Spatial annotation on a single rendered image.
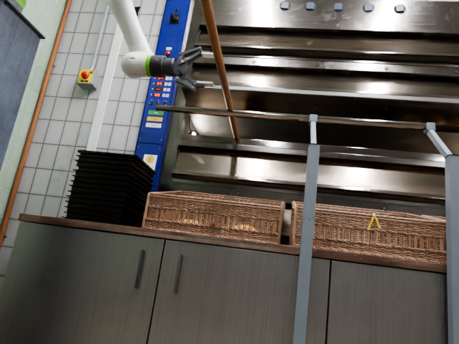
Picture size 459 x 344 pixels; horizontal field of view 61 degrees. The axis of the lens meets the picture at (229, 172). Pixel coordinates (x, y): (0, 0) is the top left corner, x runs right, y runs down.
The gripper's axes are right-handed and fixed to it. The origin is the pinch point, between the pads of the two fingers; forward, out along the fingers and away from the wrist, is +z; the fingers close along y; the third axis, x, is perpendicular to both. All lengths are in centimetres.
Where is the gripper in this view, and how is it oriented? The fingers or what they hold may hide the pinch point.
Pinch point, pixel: (212, 69)
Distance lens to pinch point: 167.2
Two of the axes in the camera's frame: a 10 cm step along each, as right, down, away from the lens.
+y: -1.3, 9.5, -2.7
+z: 9.9, 1.0, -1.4
